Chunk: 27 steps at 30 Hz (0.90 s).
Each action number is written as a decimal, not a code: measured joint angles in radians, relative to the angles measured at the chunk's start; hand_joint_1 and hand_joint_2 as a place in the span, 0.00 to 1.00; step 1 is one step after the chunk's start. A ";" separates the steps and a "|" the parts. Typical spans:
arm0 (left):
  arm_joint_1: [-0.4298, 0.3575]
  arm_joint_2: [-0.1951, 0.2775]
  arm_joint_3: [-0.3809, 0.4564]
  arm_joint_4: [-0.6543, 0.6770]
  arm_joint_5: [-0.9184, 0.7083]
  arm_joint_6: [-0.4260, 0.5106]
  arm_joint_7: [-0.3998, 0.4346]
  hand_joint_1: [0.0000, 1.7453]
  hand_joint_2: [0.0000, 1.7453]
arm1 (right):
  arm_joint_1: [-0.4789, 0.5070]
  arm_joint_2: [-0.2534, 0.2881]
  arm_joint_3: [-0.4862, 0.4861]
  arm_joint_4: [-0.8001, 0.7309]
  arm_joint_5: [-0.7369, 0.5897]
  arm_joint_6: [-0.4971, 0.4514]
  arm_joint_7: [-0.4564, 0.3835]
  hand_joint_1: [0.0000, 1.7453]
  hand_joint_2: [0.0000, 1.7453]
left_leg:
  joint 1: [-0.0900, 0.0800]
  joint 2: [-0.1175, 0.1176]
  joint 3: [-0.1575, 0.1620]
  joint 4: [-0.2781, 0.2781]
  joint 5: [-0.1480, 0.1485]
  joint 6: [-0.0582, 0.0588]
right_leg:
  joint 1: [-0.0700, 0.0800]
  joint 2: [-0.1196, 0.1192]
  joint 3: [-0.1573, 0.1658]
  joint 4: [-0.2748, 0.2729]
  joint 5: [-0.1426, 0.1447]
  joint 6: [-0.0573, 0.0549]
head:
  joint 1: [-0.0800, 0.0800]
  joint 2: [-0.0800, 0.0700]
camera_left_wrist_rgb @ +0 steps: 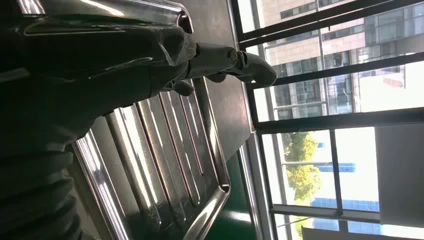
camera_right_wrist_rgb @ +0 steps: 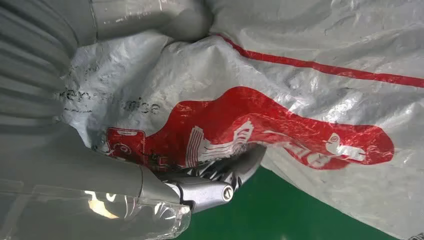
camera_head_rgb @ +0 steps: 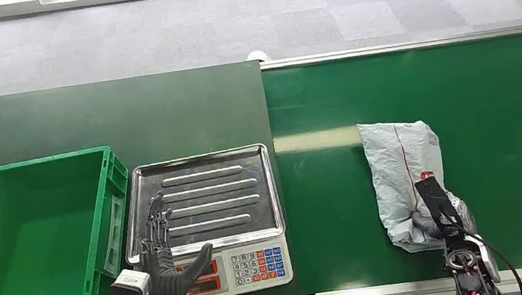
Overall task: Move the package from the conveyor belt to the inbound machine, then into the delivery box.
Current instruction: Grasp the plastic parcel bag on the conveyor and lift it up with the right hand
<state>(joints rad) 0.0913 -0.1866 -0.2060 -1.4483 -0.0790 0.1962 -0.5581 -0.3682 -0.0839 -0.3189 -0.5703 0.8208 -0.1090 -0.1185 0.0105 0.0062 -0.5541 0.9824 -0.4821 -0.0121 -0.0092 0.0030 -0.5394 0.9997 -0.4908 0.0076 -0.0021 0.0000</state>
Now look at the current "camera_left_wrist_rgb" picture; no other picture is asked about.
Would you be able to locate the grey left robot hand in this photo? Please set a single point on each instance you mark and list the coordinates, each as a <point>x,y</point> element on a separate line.
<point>99,73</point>

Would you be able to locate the green conveyor belt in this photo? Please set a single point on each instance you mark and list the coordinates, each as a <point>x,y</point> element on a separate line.
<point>228,215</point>

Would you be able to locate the green tree outside window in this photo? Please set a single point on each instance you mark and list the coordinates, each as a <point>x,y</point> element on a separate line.
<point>298,172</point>

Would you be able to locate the building outside window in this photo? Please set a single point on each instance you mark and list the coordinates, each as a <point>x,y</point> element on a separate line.
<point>331,43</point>

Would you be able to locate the aluminium conveyor side rail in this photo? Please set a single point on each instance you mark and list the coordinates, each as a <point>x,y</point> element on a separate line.
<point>247,172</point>

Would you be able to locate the black window frame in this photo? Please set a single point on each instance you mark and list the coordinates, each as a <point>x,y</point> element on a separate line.
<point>331,121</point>

